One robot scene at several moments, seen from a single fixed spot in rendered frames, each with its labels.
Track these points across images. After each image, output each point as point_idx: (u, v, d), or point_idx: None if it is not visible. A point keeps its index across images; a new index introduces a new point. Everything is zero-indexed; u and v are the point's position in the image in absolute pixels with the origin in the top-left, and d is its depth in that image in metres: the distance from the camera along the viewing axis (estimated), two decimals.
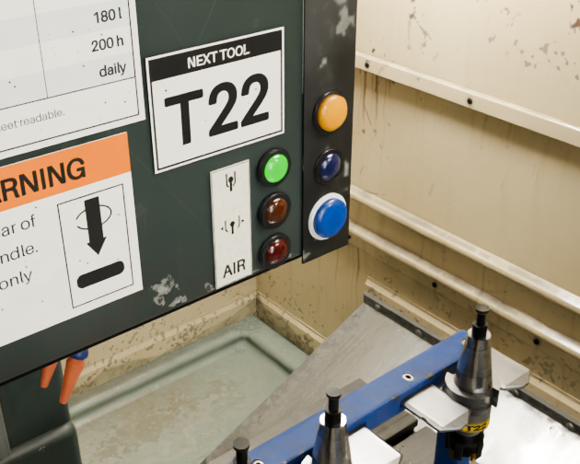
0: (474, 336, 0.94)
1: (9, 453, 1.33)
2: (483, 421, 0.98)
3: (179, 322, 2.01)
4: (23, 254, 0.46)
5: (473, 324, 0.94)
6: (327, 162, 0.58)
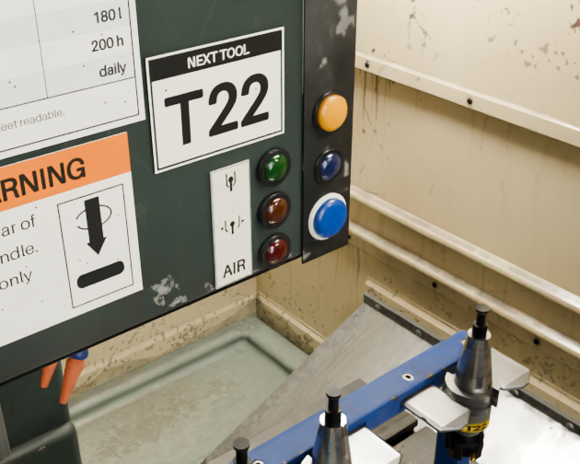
0: (474, 336, 0.94)
1: (9, 453, 1.33)
2: (483, 421, 0.98)
3: (179, 322, 2.01)
4: (23, 254, 0.46)
5: (473, 324, 0.94)
6: (327, 162, 0.58)
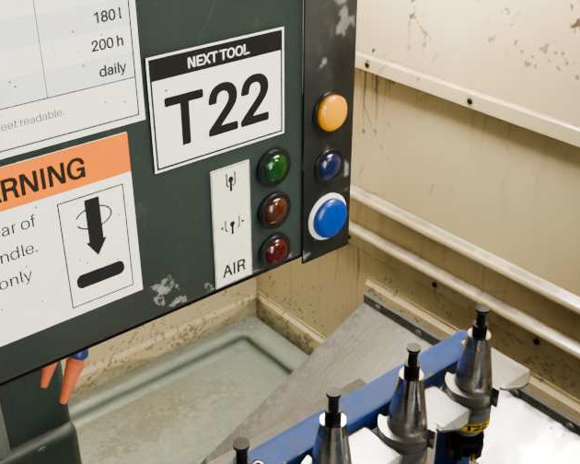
0: (474, 336, 0.94)
1: (9, 453, 1.33)
2: (483, 421, 0.98)
3: (179, 322, 2.01)
4: (23, 254, 0.46)
5: (473, 324, 0.94)
6: (327, 162, 0.58)
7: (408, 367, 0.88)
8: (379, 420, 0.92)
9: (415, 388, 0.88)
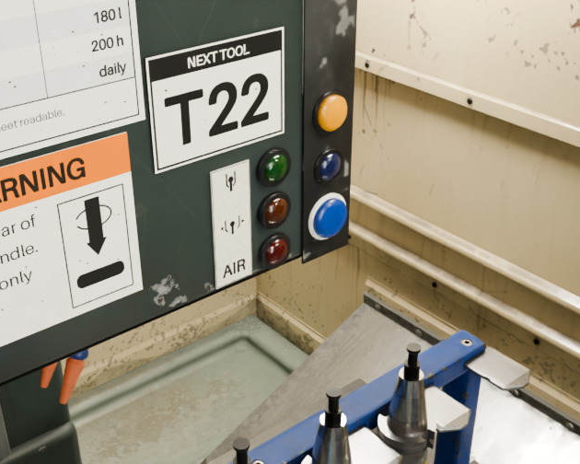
0: None
1: (9, 453, 1.33)
2: None
3: (179, 322, 2.01)
4: (23, 254, 0.46)
5: None
6: (327, 162, 0.58)
7: (408, 367, 0.88)
8: (379, 420, 0.92)
9: (415, 388, 0.88)
